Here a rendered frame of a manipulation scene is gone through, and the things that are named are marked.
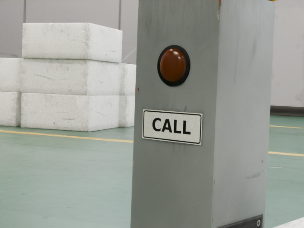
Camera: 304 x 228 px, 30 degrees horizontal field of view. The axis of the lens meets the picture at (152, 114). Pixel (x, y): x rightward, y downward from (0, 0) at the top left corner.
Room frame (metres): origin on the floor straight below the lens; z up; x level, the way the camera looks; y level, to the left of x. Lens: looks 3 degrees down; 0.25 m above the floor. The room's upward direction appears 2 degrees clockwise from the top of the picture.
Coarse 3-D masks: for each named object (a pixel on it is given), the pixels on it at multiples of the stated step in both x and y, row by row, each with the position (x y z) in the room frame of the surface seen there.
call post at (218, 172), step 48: (144, 0) 0.39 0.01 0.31; (192, 0) 0.36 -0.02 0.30; (240, 0) 0.37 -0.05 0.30; (144, 48) 0.39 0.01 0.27; (192, 48) 0.36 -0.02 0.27; (240, 48) 0.37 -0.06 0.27; (144, 96) 0.39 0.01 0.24; (192, 96) 0.36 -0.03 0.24; (240, 96) 0.37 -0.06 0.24; (144, 144) 0.39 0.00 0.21; (192, 144) 0.36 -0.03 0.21; (240, 144) 0.37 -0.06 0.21; (144, 192) 0.39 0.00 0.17; (192, 192) 0.36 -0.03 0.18; (240, 192) 0.38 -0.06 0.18
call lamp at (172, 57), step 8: (168, 56) 0.37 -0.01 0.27; (176, 56) 0.37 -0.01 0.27; (184, 56) 0.37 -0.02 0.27; (160, 64) 0.38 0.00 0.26; (168, 64) 0.37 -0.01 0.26; (176, 64) 0.37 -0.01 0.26; (184, 64) 0.37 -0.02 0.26; (168, 72) 0.37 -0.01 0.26; (176, 72) 0.37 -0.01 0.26; (184, 72) 0.37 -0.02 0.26; (168, 80) 0.37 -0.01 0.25; (176, 80) 0.37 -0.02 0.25
